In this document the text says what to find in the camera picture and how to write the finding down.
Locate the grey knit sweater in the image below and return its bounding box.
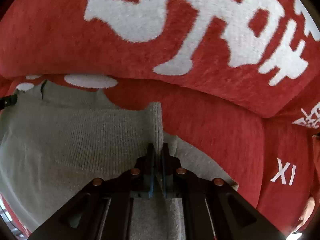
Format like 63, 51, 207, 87
0, 79, 239, 240

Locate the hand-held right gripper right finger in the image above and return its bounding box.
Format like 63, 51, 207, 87
160, 142, 288, 240

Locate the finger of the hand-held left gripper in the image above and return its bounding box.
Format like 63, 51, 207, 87
0, 94, 18, 110

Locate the red printed sofa cover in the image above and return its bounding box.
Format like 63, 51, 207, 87
0, 0, 320, 235

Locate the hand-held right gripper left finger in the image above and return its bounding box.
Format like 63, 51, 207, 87
27, 143, 157, 240

